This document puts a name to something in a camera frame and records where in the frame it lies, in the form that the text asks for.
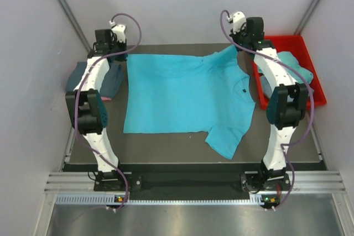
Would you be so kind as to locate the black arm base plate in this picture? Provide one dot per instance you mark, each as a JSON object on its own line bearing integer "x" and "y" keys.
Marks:
{"x": 188, "y": 186}

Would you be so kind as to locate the bright blue t shirt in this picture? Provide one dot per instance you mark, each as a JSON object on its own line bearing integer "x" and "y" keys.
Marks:
{"x": 188, "y": 94}

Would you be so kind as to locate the aluminium frame rail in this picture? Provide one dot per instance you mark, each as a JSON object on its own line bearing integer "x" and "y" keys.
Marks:
{"x": 305, "y": 182}

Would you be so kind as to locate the grey slotted cable duct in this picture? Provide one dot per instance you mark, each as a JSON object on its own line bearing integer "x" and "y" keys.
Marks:
{"x": 116, "y": 200}

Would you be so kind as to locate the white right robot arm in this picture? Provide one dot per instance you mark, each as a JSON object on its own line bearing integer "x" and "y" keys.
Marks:
{"x": 287, "y": 104}

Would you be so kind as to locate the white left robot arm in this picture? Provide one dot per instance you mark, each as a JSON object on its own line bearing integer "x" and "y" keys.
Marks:
{"x": 93, "y": 81}

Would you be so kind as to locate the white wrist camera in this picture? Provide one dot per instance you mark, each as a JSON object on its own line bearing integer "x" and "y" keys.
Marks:
{"x": 238, "y": 21}
{"x": 119, "y": 30}

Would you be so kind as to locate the turquoise t shirt in bin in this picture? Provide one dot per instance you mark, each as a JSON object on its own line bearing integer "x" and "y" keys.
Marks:
{"x": 289, "y": 59}

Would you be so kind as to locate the grey-blue t shirt in bin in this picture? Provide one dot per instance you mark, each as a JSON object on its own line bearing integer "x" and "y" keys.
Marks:
{"x": 267, "y": 90}

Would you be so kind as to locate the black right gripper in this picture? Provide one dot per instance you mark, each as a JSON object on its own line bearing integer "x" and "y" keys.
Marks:
{"x": 243, "y": 30}

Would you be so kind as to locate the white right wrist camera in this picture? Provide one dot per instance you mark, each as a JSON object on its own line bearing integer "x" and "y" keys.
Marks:
{"x": 238, "y": 21}

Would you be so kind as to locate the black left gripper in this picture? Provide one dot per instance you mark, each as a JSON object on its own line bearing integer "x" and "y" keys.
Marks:
{"x": 123, "y": 45}

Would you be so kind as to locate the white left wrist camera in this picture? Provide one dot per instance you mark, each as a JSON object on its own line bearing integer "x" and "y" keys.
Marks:
{"x": 119, "y": 30}

